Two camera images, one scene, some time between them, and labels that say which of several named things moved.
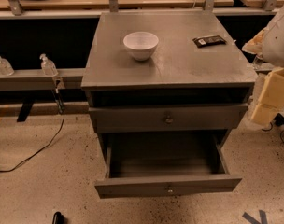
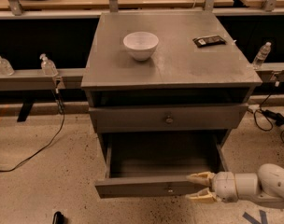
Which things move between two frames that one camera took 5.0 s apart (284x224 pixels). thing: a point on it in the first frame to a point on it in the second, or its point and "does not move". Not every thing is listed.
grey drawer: x=164 y=163 does not move
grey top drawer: x=139 y=119 does not move
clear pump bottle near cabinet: x=48 y=66 does not move
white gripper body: x=278 y=44 to x=223 y=185
